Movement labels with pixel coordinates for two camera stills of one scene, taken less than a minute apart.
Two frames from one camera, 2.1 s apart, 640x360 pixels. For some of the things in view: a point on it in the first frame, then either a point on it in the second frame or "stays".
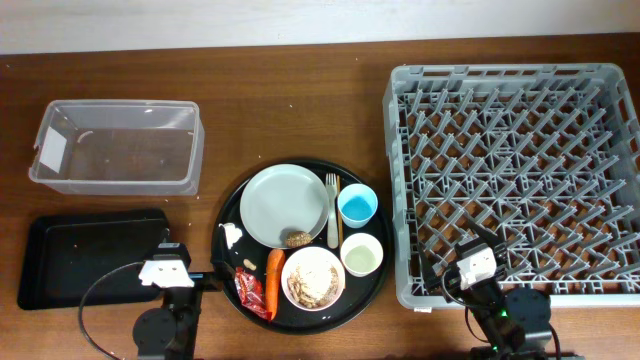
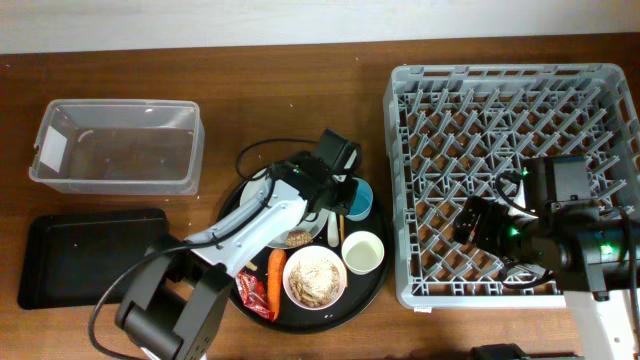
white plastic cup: (361, 254) stays
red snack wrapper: (251, 294) stays
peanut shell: (247, 263) stays
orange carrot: (275, 272) stays
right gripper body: (470, 244) -> (470, 225)
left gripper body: (167, 249) -> (341, 198)
